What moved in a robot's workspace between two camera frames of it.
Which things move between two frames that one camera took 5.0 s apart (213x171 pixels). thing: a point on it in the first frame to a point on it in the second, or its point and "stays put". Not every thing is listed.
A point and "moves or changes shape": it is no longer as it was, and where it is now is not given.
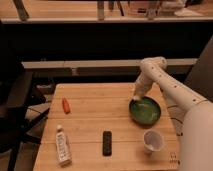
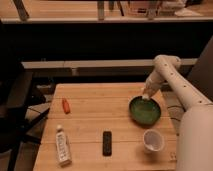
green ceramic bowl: [145, 112] stays put
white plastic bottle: [63, 147] stays put
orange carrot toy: [66, 106] stays put
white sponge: [136, 98] moves or changes shape
